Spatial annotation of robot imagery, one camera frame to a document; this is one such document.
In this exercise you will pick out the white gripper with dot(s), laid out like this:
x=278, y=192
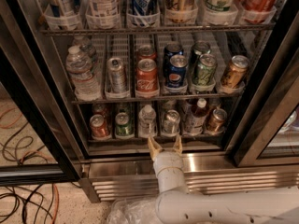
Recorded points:
x=167, y=160

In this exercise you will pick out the silver can bottom shelf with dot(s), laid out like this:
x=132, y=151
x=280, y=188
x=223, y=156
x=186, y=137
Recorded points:
x=171, y=122

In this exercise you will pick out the silver can shelf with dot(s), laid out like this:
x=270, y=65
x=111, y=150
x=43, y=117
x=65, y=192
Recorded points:
x=117, y=75
x=171, y=122

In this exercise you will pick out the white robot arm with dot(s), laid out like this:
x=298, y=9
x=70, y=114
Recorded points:
x=176, y=205

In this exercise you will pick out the small water bottle bottom shelf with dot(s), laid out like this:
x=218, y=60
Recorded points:
x=147, y=122

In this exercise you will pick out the amber tea bottle bottom shelf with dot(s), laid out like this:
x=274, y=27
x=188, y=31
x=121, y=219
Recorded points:
x=196, y=118

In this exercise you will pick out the green 7up can bottom shelf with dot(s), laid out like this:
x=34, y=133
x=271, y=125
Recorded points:
x=123, y=125

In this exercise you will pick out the brown can bottom shelf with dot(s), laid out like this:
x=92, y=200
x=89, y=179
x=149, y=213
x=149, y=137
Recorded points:
x=216, y=120

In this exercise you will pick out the steel fridge base grille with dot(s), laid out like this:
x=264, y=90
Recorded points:
x=107, y=180

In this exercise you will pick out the red can bottom shelf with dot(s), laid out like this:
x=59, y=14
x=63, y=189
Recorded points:
x=98, y=125

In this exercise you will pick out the front red coca-cola can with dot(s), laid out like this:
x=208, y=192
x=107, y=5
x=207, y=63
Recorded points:
x=146, y=75

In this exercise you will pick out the red coca-cola can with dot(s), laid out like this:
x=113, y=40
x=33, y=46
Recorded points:
x=146, y=75
x=146, y=52

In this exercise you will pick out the front blue pepsi can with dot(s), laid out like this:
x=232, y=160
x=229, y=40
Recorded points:
x=176, y=71

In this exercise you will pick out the blue pepsi can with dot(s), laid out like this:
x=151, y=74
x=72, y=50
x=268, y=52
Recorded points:
x=171, y=49
x=176, y=71

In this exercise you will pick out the front green can middle shelf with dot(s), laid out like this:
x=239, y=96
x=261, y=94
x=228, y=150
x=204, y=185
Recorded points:
x=204, y=70

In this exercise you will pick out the silver can middle shelf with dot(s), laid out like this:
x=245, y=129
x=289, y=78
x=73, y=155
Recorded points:
x=117, y=75

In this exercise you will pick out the rear red coca-cola can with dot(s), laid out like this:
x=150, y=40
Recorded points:
x=146, y=52

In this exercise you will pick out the rear blue pepsi can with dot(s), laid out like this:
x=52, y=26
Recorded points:
x=171, y=49

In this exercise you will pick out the gold brown can middle shelf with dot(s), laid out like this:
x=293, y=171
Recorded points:
x=235, y=71

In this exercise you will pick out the front water bottle middle shelf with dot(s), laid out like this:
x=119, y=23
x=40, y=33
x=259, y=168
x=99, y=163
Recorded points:
x=82, y=74

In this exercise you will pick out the right fridge door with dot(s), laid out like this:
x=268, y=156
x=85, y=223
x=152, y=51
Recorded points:
x=263, y=145

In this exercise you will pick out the fridge door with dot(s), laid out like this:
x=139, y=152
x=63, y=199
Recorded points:
x=32, y=72
x=263, y=145

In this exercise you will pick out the rear green can middle shelf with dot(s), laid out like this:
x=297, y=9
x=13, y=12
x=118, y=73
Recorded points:
x=198, y=48

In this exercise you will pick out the left fridge door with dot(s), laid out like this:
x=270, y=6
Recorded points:
x=32, y=72

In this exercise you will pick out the rear water bottle middle shelf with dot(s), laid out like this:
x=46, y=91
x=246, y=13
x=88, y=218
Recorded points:
x=87, y=46

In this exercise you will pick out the blue pepsi bottle top shelf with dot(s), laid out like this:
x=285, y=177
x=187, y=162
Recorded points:
x=143, y=12

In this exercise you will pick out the brown bottle top shelf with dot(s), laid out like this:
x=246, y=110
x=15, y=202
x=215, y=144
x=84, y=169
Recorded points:
x=179, y=11

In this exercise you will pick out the white label bottle top shelf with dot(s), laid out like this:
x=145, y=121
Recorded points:
x=105, y=14

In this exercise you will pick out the red coca-cola bottle top shelf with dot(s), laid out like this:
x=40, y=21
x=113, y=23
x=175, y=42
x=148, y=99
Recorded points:
x=255, y=11

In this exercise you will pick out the leftmost bottle top shelf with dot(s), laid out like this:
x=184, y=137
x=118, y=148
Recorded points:
x=63, y=15

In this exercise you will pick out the clear plastic bag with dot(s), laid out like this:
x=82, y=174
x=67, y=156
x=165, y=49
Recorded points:
x=133, y=211

